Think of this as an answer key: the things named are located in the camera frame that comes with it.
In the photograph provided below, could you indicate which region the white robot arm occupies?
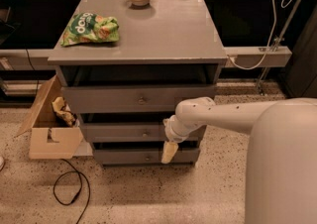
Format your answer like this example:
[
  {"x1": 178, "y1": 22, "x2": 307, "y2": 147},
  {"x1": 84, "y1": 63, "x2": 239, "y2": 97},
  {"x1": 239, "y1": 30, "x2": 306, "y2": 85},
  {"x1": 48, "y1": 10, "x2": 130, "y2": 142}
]
[{"x1": 161, "y1": 97, "x2": 317, "y2": 224}]

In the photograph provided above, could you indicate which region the crumpled brown paper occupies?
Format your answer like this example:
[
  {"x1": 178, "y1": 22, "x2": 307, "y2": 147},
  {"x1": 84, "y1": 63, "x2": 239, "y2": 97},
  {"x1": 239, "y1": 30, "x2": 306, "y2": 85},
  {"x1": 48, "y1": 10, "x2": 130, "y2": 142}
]
[{"x1": 52, "y1": 96, "x2": 76, "y2": 127}]

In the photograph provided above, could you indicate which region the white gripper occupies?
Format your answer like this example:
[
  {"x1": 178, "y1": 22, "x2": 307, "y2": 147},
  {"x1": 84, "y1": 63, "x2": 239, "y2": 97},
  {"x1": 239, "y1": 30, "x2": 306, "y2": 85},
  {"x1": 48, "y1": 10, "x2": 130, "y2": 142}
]
[{"x1": 161, "y1": 115, "x2": 193, "y2": 164}]

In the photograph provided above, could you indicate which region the grey wall rail shelf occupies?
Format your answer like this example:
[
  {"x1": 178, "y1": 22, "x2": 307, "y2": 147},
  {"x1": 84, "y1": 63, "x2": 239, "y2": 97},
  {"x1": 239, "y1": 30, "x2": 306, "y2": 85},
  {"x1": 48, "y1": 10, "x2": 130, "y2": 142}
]
[{"x1": 0, "y1": 47, "x2": 292, "y2": 70}]

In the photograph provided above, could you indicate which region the dark cabinet right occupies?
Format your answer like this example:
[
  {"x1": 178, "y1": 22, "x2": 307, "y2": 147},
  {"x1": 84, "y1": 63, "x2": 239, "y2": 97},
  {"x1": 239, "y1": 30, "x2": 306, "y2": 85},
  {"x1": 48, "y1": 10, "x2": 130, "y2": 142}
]
[{"x1": 280, "y1": 6, "x2": 317, "y2": 98}]

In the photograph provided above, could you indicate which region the grey drawer cabinet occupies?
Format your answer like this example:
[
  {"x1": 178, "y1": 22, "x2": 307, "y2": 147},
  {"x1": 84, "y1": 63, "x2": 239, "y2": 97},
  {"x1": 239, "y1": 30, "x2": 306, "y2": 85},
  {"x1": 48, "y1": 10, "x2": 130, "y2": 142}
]
[{"x1": 49, "y1": 0, "x2": 226, "y2": 154}]

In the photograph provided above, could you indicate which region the black floor cable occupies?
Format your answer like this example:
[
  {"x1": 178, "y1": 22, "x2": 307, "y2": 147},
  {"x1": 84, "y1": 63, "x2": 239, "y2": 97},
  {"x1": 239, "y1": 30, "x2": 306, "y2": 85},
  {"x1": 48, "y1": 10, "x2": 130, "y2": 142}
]
[{"x1": 53, "y1": 158, "x2": 91, "y2": 224}]

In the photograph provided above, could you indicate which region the grey top drawer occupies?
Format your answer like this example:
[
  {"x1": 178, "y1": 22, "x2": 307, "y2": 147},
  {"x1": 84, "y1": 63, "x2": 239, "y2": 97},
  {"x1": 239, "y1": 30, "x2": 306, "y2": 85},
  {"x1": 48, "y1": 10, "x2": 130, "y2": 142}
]
[{"x1": 62, "y1": 85, "x2": 215, "y2": 114}]

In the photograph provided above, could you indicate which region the green chip bag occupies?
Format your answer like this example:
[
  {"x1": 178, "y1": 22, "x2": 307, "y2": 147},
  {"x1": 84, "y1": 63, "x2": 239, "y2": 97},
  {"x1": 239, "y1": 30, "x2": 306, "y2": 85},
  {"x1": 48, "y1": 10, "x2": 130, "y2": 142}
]
[{"x1": 60, "y1": 13, "x2": 119, "y2": 47}]

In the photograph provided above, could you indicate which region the metal diagonal pole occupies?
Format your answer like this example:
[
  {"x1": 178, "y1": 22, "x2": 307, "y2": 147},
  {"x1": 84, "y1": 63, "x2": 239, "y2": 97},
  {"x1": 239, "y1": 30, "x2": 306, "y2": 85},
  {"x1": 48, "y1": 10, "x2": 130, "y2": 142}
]
[{"x1": 256, "y1": 0, "x2": 317, "y2": 96}]

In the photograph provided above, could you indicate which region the open cardboard box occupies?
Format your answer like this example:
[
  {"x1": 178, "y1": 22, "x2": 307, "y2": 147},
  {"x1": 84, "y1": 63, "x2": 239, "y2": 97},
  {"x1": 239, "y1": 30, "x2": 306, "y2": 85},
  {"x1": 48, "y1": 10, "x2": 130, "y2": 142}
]
[{"x1": 17, "y1": 75, "x2": 83, "y2": 160}]

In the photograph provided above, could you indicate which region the white hanging cable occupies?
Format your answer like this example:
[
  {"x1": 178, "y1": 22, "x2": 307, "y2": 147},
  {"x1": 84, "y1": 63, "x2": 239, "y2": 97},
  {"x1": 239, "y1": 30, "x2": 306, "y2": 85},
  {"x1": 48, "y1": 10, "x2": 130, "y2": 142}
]
[{"x1": 227, "y1": 0, "x2": 297, "y2": 71}]

